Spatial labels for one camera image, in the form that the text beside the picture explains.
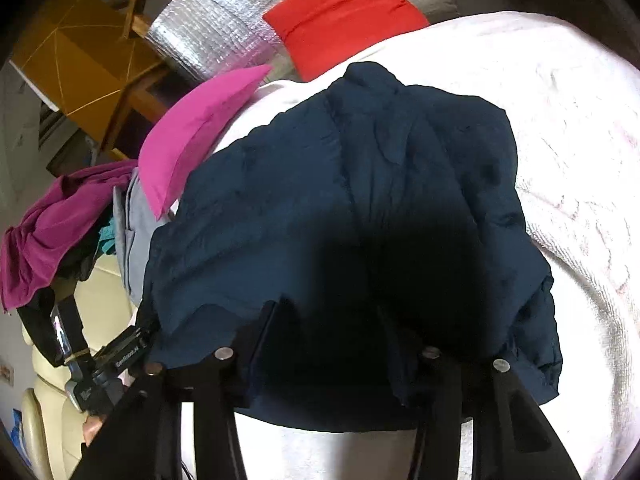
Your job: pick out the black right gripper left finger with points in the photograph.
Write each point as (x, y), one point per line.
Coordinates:
(141, 438)

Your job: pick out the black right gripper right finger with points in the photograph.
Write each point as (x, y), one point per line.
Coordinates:
(512, 439)

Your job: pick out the navy blue padded jacket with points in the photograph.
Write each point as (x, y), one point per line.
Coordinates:
(385, 219)

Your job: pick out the purple garment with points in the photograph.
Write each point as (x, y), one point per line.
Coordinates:
(32, 251)

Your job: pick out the grey garment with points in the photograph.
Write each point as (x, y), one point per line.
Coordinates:
(134, 225)

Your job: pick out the magenta pillow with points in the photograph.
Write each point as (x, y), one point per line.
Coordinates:
(186, 133)

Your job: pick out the brown cardboard box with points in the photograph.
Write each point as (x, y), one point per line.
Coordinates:
(74, 53)

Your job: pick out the silver quilted foil mat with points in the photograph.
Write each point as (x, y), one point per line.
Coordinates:
(201, 39)

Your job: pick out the red pillow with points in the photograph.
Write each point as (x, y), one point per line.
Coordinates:
(319, 34)

